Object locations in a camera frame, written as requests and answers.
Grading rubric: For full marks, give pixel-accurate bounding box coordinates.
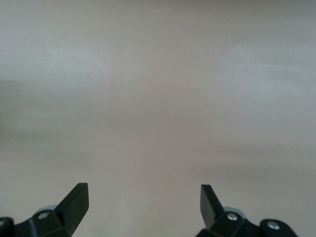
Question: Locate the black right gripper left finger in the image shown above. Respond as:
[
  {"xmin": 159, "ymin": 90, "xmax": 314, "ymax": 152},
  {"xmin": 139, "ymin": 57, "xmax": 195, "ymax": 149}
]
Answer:
[{"xmin": 0, "ymin": 182, "xmax": 89, "ymax": 237}]

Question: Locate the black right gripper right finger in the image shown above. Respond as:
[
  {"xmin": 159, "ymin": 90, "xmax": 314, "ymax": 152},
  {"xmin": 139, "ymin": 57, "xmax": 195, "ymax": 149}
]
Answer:
[{"xmin": 196, "ymin": 184, "xmax": 297, "ymax": 237}]

